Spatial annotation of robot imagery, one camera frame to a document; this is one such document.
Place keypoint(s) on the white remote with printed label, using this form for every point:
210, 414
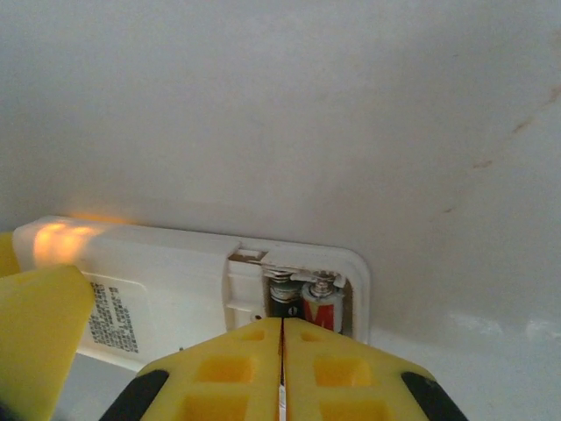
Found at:
175, 272

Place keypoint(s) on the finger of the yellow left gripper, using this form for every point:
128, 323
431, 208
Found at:
6, 254
39, 333

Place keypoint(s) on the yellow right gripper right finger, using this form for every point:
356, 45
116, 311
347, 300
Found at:
342, 386

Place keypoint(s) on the black AAA battery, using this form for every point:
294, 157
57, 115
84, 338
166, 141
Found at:
282, 302

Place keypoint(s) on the red and white AAA battery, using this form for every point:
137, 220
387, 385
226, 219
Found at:
324, 307

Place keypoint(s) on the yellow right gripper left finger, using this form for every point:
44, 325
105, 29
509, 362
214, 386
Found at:
228, 386

